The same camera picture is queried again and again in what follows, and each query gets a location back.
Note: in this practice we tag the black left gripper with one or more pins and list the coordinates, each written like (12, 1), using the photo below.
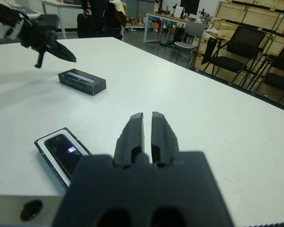
(33, 35)

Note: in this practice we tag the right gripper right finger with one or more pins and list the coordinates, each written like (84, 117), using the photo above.
(163, 142)

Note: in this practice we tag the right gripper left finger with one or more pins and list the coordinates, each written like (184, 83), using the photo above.
(130, 142)

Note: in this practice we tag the black printed box lid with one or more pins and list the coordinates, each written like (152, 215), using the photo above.
(82, 80)

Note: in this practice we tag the black camera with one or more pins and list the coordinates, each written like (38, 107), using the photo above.
(59, 151)

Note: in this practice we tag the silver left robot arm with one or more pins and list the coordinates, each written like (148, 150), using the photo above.
(2, 16)

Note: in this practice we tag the black box base white insert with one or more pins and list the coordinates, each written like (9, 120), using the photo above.
(54, 163)

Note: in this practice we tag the white desk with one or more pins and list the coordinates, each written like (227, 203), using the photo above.
(61, 6)

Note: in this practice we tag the person in black clothes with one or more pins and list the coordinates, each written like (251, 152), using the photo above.
(97, 14)

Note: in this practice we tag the orange bag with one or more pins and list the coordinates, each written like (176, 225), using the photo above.
(156, 26)

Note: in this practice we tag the wooden top desk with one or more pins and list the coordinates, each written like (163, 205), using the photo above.
(165, 14)

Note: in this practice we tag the grey office chair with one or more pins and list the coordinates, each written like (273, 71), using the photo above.
(195, 29)

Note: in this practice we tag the black computer monitor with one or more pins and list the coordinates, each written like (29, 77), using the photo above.
(190, 6)

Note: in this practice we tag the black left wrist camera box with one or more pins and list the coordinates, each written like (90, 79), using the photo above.
(48, 22)

